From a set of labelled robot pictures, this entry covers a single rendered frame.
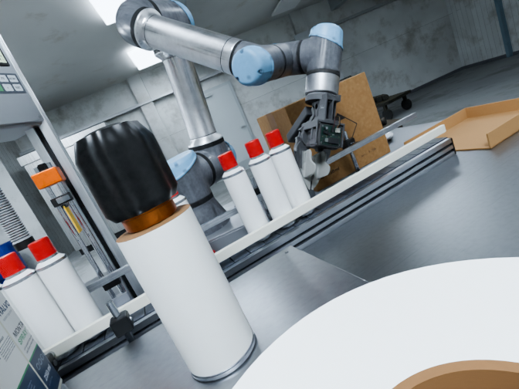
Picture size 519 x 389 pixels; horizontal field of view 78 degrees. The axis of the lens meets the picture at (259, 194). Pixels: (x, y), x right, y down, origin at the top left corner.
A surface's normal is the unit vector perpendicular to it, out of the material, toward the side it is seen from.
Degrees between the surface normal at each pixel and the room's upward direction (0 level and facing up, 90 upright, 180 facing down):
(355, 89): 90
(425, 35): 90
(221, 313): 90
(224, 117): 90
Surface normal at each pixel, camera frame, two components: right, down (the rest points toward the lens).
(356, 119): 0.35, 0.08
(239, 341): 0.70, -0.14
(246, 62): -0.49, 0.41
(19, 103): 0.90, -0.33
